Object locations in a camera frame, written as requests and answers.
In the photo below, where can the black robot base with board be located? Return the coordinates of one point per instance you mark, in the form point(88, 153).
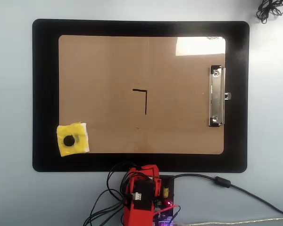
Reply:
point(166, 183)

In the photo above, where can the black rectangular mat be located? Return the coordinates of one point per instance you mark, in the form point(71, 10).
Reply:
point(44, 94)

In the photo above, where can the brown clipboard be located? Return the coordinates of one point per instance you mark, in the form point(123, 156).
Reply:
point(108, 70)

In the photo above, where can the metal clipboard clip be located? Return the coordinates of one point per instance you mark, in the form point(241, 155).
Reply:
point(216, 96)

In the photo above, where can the yellow sponge with black knob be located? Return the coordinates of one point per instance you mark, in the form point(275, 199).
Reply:
point(73, 139)

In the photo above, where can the black marker mark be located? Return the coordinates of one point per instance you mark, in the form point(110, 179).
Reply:
point(145, 101)

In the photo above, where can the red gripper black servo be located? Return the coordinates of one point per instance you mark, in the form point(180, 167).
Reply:
point(156, 186)

